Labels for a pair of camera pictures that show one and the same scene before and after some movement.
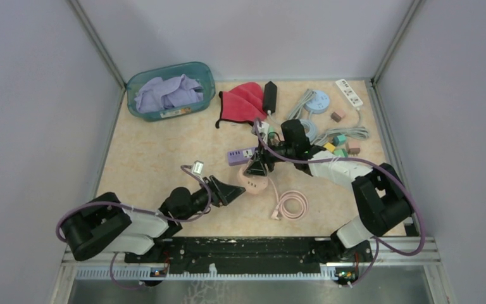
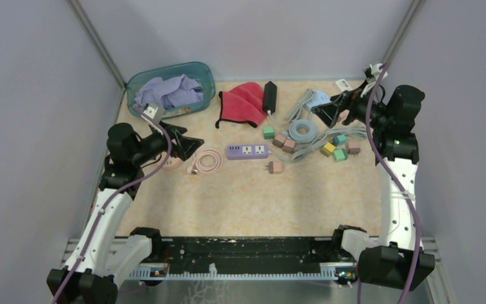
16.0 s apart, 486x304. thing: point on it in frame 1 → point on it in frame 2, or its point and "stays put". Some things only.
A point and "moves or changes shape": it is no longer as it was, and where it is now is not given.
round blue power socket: x=319 y=102 stays put
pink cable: x=280 y=209 → x=207 y=161
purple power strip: x=240 y=156 moves or changes shape
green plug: x=342 y=152 stays put
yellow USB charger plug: x=330 y=147 stays put
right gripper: x=257 y=166 → x=328 y=112
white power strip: x=348 y=92 stays put
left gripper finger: x=221 y=198 → x=187 y=146
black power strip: x=270 y=97 stays put
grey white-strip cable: x=355 y=133 stays put
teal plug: x=339 y=140 stays put
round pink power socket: x=252 y=184 → x=171 y=163
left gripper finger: x=227 y=192 → x=174 y=131
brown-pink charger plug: x=354 y=149 stays put
